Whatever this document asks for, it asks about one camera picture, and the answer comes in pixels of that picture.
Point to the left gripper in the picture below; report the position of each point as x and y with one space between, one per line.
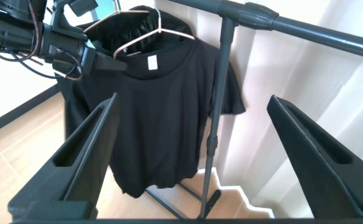
66 49

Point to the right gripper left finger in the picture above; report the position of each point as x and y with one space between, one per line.
85 174

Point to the black clothes rack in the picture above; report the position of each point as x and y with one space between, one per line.
222 77

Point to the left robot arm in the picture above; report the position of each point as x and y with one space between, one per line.
10 31

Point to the beige curtain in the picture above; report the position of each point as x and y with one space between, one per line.
293 93

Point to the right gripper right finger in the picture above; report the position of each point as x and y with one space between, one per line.
312 168

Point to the pink clothes hanger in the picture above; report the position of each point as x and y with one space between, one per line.
131 12
175 33

